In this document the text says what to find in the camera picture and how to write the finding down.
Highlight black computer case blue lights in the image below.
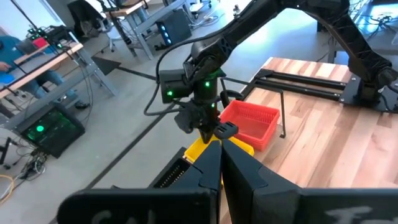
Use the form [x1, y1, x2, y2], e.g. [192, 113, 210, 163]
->
[154, 8, 193, 51]

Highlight yellow plastic basket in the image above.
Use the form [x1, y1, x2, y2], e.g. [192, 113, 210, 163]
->
[182, 135, 256, 165]

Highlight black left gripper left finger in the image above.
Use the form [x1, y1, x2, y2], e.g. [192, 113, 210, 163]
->
[57, 139, 223, 224]

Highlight black computer tower green light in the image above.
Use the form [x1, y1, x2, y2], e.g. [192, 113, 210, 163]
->
[14, 103, 86, 159]

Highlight black plastic basket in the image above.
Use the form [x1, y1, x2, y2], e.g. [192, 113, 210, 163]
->
[149, 155, 191, 189]
[149, 147, 192, 189]

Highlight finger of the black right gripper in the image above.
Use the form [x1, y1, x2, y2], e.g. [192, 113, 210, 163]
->
[213, 121, 239, 140]
[198, 129, 217, 145]

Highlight black office chair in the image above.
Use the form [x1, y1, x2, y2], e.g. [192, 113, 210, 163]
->
[67, 0, 116, 54]

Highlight orange-red plastic basket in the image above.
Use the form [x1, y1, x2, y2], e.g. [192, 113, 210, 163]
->
[231, 124, 279, 152]
[219, 99, 281, 152]

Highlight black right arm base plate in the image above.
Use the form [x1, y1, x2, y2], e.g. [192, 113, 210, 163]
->
[340, 73, 398, 113]

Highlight person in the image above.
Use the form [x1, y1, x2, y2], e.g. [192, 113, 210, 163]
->
[0, 35, 91, 110]

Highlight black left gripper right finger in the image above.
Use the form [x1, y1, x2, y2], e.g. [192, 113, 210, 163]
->
[221, 139, 398, 224]

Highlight black floor cable bundle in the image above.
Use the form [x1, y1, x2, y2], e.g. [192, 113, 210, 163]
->
[0, 136, 47, 181]

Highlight black aluminium table frame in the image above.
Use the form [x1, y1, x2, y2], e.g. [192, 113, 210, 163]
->
[241, 68, 348, 102]

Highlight wood top metal desk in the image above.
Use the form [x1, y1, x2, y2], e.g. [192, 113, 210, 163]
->
[0, 42, 118, 131]
[104, 0, 187, 60]

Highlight small red box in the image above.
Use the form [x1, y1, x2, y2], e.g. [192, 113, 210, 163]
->
[32, 37, 50, 50]

